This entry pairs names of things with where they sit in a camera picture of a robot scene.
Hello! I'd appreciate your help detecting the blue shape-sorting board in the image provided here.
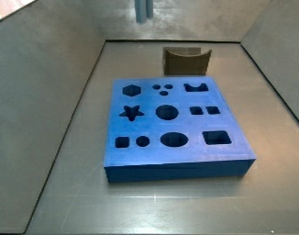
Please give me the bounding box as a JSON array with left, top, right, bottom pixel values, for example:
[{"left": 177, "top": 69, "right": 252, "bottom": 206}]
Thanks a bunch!
[{"left": 104, "top": 76, "right": 256, "bottom": 183}]

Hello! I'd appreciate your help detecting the black curved holder stand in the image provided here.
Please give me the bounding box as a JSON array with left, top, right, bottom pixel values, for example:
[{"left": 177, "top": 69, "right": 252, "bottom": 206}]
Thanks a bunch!
[{"left": 162, "top": 47, "right": 212, "bottom": 75}]

